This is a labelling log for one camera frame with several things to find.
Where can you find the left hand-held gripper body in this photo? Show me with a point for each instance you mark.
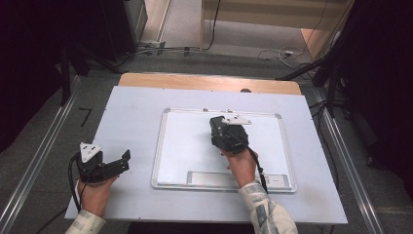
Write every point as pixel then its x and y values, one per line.
pixel 92 170

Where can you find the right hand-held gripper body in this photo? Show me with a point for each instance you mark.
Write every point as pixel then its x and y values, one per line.
pixel 232 138

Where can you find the black whiteboard eraser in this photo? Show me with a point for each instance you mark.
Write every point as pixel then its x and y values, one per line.
pixel 216 123

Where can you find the person's left hand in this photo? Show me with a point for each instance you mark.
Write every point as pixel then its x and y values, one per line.
pixel 95 196

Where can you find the person's right hand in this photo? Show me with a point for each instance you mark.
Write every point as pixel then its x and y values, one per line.
pixel 242 167

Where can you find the large white base sheet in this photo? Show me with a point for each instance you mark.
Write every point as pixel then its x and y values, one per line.
pixel 133 123

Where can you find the metal-framed whiteboard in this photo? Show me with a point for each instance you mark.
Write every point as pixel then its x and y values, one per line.
pixel 188 146

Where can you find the wooden table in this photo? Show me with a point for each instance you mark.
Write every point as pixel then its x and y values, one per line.
pixel 195 82

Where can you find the person's dark clothing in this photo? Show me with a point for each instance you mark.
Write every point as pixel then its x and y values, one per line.
pixel 191 228

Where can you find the black metal stand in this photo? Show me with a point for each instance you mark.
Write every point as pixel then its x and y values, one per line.
pixel 331 84

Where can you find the black cabinet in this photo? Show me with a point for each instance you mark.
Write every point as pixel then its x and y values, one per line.
pixel 120 26

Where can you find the light wooden furniture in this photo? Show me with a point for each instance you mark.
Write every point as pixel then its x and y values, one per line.
pixel 272 14

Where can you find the aluminium floor rail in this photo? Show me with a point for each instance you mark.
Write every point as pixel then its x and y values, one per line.
pixel 350 182
pixel 39 162

